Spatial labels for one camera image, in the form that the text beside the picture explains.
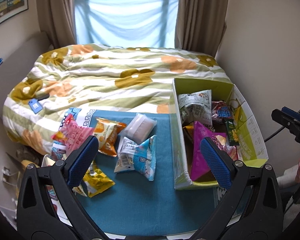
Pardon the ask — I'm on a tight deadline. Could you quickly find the purple chips packet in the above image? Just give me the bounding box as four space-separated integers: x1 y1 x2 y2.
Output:
191 121 228 182

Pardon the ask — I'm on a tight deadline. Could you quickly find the grey newsprint snack packet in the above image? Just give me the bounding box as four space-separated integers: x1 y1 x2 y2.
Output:
177 89 213 127

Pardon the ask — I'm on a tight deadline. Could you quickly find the translucent white snack pack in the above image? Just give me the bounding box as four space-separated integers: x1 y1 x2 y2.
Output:
119 112 158 143

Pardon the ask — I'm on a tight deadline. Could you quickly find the black cable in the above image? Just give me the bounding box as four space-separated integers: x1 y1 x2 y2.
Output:
263 103 300 142

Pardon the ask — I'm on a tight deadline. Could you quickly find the orange snack packet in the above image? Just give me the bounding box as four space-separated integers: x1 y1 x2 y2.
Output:
93 117 127 158

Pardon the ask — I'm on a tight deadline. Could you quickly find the green cardboard box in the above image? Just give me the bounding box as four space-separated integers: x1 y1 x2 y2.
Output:
170 78 269 190

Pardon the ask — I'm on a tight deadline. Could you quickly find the teal table mat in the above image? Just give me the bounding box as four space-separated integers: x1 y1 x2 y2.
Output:
52 110 242 233

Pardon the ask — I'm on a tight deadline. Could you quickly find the yellow white snack packet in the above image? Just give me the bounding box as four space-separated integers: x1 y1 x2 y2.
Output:
72 159 116 198

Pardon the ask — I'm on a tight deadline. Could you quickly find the floral striped blanket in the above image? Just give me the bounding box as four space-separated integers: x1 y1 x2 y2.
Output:
2 42 232 156

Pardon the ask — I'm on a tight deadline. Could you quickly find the blue white snack packet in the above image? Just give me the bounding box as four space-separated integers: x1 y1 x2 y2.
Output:
114 134 158 181

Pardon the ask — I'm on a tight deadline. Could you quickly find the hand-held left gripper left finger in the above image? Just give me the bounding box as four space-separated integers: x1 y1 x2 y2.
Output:
16 135 108 240

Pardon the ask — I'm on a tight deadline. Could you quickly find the red white blue packet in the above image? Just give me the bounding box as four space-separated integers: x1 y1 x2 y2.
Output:
211 101 235 123

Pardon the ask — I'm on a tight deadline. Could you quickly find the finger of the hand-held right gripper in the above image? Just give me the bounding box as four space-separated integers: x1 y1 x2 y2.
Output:
281 107 300 122
271 108 300 134

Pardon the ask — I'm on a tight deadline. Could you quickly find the dark green snack packet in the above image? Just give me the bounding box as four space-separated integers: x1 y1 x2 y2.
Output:
224 119 241 146

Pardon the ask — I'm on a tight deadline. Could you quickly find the pink snack packet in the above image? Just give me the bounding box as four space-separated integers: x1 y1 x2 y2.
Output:
51 113 95 153

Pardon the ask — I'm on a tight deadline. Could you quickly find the white wall socket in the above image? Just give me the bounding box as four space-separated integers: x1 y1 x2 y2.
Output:
1 167 12 183

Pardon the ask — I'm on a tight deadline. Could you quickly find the brown curtain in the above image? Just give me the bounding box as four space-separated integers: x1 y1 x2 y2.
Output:
35 0 77 50
174 0 228 56

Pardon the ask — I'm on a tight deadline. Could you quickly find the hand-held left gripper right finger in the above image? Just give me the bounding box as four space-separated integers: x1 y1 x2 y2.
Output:
192 137 284 240

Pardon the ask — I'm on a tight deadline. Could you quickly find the blue card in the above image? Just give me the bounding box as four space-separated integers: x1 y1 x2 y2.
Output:
28 98 42 113

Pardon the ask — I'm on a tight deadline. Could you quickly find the grey headboard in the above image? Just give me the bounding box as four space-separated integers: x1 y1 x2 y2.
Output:
0 31 54 120

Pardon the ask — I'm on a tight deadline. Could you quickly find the light grey cloth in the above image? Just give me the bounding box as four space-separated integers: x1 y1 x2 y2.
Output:
276 164 300 189

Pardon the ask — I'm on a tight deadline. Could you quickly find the light blue window cloth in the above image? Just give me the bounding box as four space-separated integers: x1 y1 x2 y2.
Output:
74 0 179 50

